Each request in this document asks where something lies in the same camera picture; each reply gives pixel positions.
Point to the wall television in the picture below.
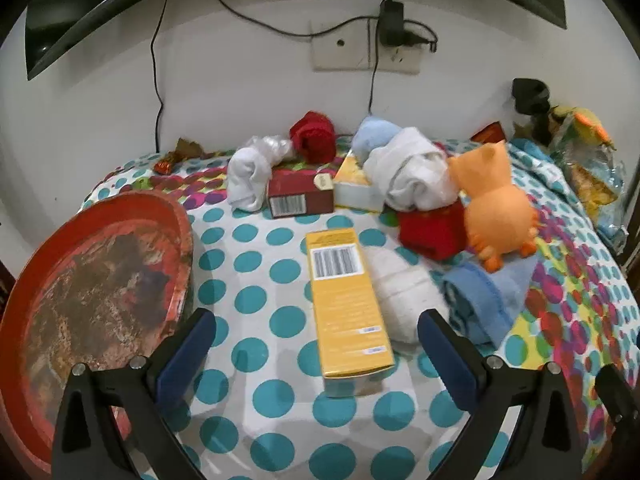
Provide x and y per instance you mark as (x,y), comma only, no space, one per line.
(60,10)

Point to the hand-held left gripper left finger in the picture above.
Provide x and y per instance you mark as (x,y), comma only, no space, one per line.
(185,355)

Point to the red candy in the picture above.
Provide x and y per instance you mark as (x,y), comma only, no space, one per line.
(162,166)

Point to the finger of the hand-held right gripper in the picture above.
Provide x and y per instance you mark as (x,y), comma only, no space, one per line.
(612,395)

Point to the red sock with gold print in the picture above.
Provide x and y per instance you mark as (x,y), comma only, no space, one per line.
(430,232)

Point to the blue cloth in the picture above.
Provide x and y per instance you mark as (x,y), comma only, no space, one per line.
(530,149)

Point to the white sock bundle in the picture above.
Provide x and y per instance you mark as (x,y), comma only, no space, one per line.
(410,170)

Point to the black power adapter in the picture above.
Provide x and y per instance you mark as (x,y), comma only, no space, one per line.
(391,20)

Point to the yellow and white box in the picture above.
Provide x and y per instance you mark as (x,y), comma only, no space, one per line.
(352,180)

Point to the orange toy animal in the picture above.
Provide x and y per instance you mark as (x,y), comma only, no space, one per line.
(500,215)

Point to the clear plastic bag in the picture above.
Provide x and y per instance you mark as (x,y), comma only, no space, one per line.
(595,185)

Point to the blue terry sock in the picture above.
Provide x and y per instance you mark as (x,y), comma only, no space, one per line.
(480,300)

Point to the red knit sock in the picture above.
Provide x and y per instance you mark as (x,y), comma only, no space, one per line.
(312,135)

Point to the round red tray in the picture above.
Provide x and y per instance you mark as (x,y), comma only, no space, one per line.
(100,285)

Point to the glossy white sock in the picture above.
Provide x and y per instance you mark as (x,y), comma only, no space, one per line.
(250,175)

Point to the polka dot tablecloth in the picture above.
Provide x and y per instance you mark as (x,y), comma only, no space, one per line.
(250,260)

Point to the brown wrapper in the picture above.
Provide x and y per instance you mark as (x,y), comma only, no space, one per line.
(187,149)

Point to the beige wall socket plate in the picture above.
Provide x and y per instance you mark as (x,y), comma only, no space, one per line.
(340,55)

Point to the light blue sock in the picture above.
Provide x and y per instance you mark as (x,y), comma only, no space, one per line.
(372,135)

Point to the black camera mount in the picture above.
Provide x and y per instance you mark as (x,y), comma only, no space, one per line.
(530,100)

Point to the yellow knitted toy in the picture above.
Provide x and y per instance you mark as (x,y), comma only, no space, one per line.
(585,122)

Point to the fuzzy white sock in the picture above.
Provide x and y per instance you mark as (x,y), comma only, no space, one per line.
(400,290)

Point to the small cream tag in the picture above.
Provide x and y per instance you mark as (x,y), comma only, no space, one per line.
(322,182)

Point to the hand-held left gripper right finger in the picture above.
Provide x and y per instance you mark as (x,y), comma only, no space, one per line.
(445,360)

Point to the long yellow box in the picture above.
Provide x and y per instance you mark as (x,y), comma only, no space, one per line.
(345,310)

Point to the dark red box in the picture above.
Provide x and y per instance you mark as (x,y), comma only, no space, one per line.
(300,192)

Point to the red packet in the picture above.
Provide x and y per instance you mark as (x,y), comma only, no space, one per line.
(492,132)

